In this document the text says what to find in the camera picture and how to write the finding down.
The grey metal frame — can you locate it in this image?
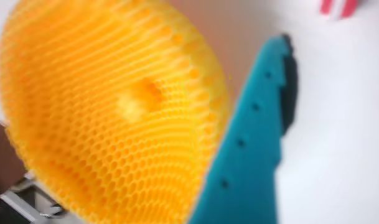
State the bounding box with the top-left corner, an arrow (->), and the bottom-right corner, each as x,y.
0,174 -> 68,224

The yellow honeycomb mesh basket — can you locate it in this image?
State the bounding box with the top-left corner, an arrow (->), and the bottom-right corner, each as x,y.
0,0 -> 232,224

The red white cube piece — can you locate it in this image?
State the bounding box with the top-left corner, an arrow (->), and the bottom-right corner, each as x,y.
319,0 -> 360,20

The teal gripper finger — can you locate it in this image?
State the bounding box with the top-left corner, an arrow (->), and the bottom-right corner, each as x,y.
189,33 -> 299,224

